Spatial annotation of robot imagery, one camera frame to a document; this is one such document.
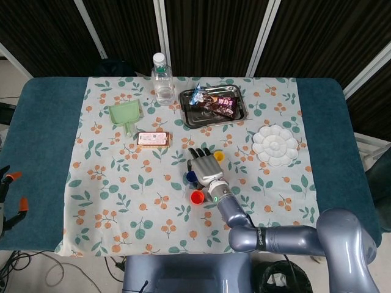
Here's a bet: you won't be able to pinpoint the rectangular metal tray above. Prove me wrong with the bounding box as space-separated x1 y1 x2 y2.
178 84 249 129

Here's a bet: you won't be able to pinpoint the black clamp orange tips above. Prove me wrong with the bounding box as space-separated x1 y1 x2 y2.
0 197 29 239
0 166 24 202

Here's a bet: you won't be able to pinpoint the blue white snack bag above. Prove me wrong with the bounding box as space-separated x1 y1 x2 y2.
188 82 206 106

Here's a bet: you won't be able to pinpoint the orange plastic cup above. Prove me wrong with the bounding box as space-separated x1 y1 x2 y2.
189 189 205 205

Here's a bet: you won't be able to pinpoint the white metal rack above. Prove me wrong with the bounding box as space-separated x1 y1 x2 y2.
354 131 387 162

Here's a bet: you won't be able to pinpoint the clear plastic water bottle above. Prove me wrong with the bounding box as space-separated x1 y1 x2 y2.
150 52 175 106

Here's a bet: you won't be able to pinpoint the yellow red card box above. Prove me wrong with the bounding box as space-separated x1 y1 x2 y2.
136 131 170 150

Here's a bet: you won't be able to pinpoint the teal table cover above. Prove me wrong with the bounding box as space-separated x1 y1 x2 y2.
0 76 382 254

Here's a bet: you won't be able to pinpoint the brown snack bag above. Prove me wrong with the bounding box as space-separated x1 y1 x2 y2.
200 93 239 118

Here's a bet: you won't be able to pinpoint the white flower-shaped paint palette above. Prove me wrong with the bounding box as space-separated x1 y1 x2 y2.
252 124 299 167

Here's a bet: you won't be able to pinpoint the floor cables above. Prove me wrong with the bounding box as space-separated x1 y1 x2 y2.
0 250 67 289

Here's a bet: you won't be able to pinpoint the black plastic bag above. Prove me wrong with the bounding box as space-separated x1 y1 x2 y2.
255 261 314 293

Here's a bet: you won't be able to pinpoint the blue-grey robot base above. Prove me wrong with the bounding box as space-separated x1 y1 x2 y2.
122 253 254 293

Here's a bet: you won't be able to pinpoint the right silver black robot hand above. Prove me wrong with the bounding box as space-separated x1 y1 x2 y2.
186 147 226 188

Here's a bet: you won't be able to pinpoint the white partition post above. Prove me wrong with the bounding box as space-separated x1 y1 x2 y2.
342 42 391 98
246 0 282 77
73 0 108 60
0 42 33 80
152 0 172 73

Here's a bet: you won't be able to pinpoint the light green plastic dustpan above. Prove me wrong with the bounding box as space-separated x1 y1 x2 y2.
108 99 144 137

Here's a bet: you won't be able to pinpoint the floral fruit print tablecloth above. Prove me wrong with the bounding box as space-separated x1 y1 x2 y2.
54 76 325 258

